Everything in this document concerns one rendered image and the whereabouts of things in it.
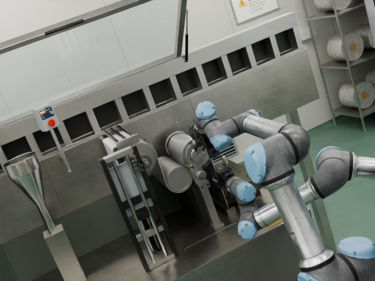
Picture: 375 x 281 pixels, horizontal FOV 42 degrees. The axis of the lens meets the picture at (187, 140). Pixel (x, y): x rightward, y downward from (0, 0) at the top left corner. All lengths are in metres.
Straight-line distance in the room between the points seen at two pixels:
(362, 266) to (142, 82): 1.39
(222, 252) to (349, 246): 0.64
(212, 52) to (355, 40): 3.02
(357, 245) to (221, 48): 1.35
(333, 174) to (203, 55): 1.03
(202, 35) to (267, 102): 2.43
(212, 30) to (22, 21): 1.85
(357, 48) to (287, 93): 2.72
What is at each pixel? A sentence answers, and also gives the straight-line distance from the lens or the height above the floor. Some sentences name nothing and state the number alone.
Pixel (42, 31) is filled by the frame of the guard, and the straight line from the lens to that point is 2.00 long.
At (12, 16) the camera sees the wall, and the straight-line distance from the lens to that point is 4.72.
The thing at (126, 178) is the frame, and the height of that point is 1.32.
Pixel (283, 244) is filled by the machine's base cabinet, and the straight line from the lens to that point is 2.25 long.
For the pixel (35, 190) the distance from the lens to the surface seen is 2.19.
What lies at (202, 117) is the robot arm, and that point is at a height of 1.48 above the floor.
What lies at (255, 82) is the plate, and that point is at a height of 1.38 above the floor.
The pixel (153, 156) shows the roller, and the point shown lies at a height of 1.33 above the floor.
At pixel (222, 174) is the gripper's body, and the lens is 2.19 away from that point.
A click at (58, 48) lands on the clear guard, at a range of 2.11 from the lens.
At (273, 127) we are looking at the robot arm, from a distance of 1.71.
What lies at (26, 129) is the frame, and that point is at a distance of 2.40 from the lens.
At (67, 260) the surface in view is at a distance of 2.30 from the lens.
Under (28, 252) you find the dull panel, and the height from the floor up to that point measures 1.04.
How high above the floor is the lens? 1.94
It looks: 16 degrees down
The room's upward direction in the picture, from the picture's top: 20 degrees counter-clockwise
